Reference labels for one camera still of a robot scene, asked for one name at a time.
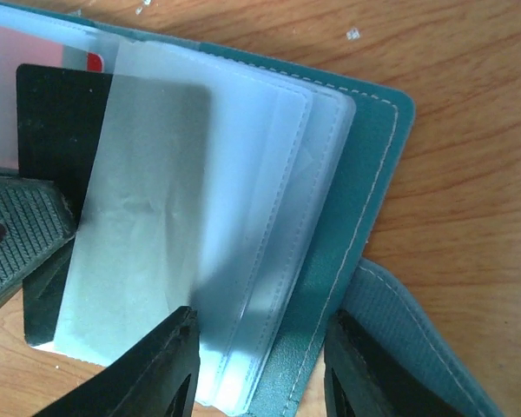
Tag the black credit card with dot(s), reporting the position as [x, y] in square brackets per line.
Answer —
[136, 189]

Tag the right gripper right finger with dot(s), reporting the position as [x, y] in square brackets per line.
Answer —
[362, 378]

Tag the teal card holder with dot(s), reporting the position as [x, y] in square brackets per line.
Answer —
[298, 164]

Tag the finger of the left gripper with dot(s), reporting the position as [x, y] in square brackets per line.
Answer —
[35, 222]

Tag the red credit card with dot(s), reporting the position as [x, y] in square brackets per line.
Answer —
[48, 89]

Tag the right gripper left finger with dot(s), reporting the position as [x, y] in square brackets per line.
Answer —
[157, 377]

